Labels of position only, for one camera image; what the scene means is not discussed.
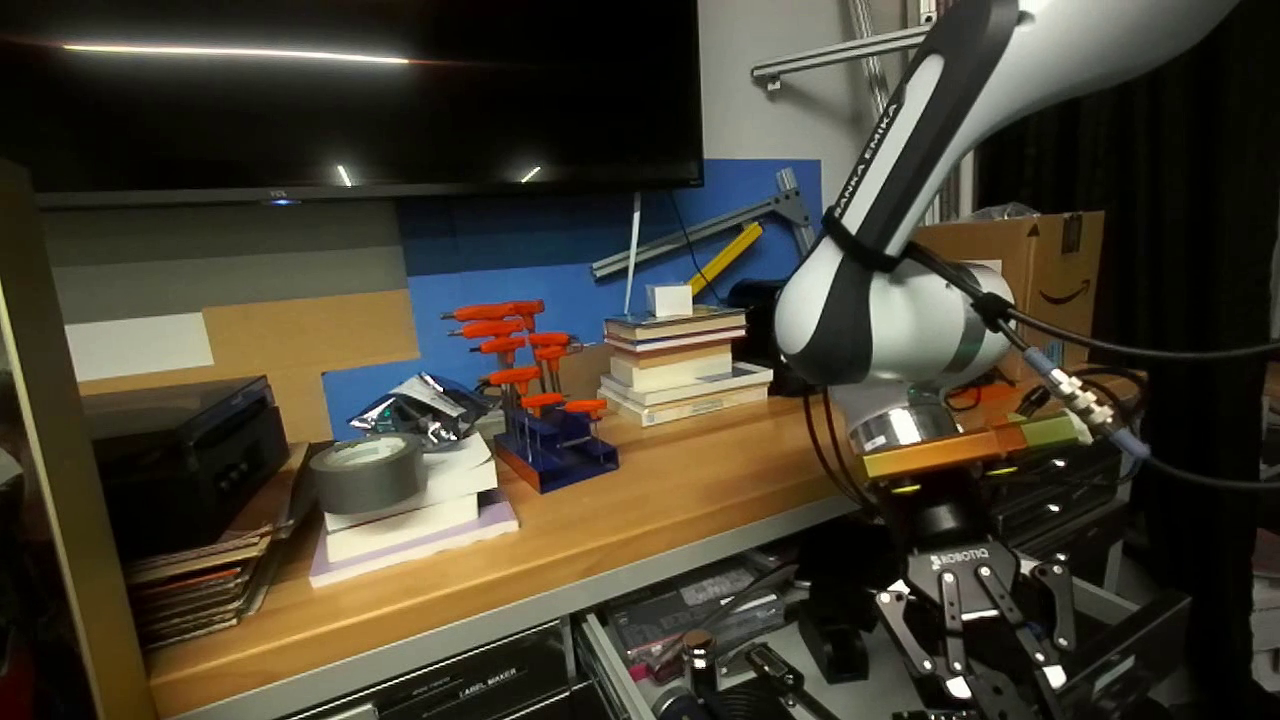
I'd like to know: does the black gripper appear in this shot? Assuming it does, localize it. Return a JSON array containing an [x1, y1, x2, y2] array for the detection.
[[875, 502, 1075, 706]]

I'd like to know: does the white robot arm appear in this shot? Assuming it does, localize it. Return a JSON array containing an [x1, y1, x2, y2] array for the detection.
[[773, 0, 1240, 720]]

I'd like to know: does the open grey metal drawer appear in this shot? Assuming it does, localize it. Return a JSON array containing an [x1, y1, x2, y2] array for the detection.
[[578, 522, 1189, 720]]

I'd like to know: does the small black block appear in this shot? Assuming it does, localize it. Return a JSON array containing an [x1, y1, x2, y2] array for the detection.
[[809, 623, 869, 686]]

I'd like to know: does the cardboard box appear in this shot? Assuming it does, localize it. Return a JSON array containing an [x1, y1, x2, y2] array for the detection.
[[915, 212, 1102, 366]]

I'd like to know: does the stack of books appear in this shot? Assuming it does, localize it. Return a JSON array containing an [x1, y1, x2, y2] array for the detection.
[[594, 309, 773, 423]]

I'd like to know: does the small white box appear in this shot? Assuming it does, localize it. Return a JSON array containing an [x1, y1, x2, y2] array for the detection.
[[647, 285, 691, 322]]

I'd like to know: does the white foam and book stack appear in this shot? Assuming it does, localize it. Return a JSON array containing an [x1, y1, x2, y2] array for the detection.
[[306, 435, 521, 587]]

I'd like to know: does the black box device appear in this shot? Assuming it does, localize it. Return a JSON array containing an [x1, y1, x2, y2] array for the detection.
[[82, 375, 289, 560]]

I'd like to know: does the black monitor screen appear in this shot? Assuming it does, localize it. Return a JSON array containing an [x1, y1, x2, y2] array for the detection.
[[0, 0, 703, 210]]

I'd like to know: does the yellow handled hammer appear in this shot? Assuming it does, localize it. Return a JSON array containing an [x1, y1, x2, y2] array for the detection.
[[688, 170, 817, 296]]

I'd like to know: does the grey duct tape roll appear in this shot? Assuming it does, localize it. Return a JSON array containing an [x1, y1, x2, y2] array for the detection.
[[306, 435, 419, 518]]

